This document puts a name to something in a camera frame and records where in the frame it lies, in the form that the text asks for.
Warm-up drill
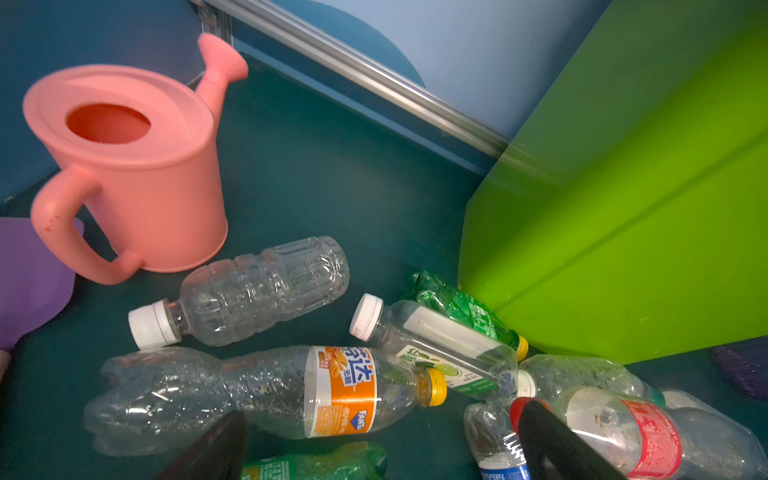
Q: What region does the crushed green bottle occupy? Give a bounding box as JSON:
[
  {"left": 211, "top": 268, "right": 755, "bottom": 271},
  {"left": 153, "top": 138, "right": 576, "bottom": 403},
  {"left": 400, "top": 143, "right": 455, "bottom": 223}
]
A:
[{"left": 405, "top": 270, "right": 529, "bottom": 361}]

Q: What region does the green Sprite bottle yellow cap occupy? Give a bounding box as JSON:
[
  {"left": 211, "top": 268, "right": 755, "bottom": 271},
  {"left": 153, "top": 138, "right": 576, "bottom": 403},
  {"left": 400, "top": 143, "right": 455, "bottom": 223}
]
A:
[{"left": 240, "top": 441, "right": 387, "bottom": 480}]

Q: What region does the clear bottle orange Fanta label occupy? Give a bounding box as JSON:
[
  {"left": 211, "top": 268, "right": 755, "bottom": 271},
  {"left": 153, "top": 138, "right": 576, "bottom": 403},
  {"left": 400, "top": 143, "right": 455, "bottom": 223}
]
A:
[{"left": 84, "top": 345, "right": 447, "bottom": 456}]

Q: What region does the pink watering can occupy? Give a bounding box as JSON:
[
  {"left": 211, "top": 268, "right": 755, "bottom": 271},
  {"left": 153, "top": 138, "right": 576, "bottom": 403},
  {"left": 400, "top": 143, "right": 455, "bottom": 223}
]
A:
[{"left": 23, "top": 34, "right": 248, "bottom": 285}]

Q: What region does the purple ribbed glass vase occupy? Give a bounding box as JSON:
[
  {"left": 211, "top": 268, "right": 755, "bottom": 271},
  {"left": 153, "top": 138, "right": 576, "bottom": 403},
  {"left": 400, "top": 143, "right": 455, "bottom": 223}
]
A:
[{"left": 713, "top": 336, "right": 767, "bottom": 401}]

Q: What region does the Pepsi bottle blue label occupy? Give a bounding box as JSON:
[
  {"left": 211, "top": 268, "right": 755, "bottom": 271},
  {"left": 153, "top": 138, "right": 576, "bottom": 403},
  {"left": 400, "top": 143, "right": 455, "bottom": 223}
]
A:
[{"left": 463, "top": 397, "right": 531, "bottom": 480}]

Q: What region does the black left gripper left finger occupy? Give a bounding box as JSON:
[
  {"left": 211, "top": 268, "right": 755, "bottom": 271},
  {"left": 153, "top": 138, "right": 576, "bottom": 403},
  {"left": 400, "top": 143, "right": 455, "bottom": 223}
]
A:
[{"left": 157, "top": 411, "right": 248, "bottom": 479}]

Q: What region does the clear bottle white green label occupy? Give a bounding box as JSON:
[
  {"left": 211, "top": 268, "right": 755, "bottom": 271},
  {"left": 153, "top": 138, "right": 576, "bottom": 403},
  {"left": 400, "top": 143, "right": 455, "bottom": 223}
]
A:
[{"left": 350, "top": 293, "right": 518, "bottom": 401}]

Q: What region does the green plastic bin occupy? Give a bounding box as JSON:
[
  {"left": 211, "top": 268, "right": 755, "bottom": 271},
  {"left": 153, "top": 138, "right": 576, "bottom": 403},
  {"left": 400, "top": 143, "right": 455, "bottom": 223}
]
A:
[{"left": 458, "top": 1, "right": 767, "bottom": 364}]

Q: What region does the aluminium back frame rail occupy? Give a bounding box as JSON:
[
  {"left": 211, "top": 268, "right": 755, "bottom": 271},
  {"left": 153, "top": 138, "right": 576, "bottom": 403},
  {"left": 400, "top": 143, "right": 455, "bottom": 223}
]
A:
[{"left": 203, "top": 1, "right": 510, "bottom": 157}]

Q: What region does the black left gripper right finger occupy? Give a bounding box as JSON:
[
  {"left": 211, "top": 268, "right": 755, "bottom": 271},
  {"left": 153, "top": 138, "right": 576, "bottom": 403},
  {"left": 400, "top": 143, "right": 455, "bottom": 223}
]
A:
[{"left": 517, "top": 400, "right": 624, "bottom": 479}]

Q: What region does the pink label crushed bottle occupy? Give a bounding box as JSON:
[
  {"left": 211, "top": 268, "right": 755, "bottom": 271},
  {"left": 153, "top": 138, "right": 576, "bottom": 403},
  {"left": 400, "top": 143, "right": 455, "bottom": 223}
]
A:
[{"left": 517, "top": 354, "right": 666, "bottom": 407}]

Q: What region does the clear bottle red cola label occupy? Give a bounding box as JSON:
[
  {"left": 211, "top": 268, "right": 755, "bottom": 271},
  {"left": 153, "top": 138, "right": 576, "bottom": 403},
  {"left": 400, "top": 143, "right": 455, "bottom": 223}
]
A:
[{"left": 540, "top": 387, "right": 767, "bottom": 479}]

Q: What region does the clear bottle white cap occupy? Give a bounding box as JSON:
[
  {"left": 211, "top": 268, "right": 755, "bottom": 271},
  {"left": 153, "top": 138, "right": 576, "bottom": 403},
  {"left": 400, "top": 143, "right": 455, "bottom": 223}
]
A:
[{"left": 128, "top": 236, "right": 351, "bottom": 350}]

